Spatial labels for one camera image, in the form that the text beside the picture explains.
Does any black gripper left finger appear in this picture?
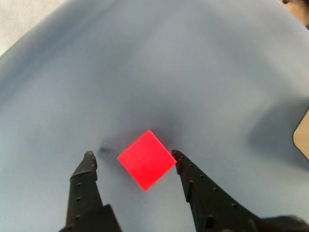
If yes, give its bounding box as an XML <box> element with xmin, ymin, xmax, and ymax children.
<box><xmin>59</xmin><ymin>150</ymin><xmax>122</xmax><ymax>232</ymax></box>

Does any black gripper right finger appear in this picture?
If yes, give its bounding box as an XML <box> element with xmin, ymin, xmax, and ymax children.
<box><xmin>171</xmin><ymin>149</ymin><xmax>261</xmax><ymax>232</ymax></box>

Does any red cube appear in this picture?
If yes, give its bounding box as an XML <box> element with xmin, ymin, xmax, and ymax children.
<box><xmin>117</xmin><ymin>129</ymin><xmax>178</xmax><ymax>192</ymax></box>

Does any beige square box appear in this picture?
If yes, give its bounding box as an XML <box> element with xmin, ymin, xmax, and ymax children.
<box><xmin>293</xmin><ymin>116</ymin><xmax>309</xmax><ymax>161</ymax></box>

